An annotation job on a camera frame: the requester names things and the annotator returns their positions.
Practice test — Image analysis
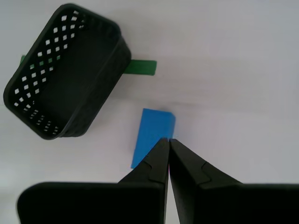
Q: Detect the blue rectangular block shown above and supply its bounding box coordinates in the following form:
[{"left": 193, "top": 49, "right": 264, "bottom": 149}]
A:
[{"left": 130, "top": 108, "right": 177, "bottom": 170}]

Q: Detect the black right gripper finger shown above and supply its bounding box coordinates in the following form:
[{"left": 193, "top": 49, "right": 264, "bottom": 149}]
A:
[
  {"left": 169, "top": 138, "right": 299, "bottom": 224},
  {"left": 17, "top": 137, "right": 170, "bottom": 224}
]

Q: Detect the black plastic lattice basket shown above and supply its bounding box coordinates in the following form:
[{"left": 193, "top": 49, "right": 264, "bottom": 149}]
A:
[{"left": 3, "top": 2, "right": 132, "bottom": 141}]

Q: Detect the green tape strip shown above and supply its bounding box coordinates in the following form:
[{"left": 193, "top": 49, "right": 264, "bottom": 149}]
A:
[{"left": 20, "top": 55, "right": 157, "bottom": 77}]

